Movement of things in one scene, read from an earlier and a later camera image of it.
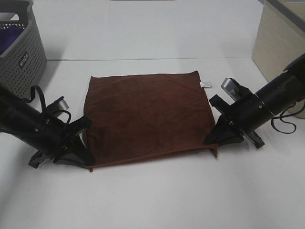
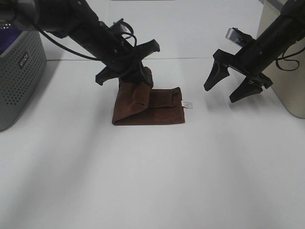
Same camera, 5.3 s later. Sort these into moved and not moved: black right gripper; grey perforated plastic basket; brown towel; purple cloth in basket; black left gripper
Moved: black left gripper; black right gripper; brown towel
Not moved: purple cloth in basket; grey perforated plastic basket
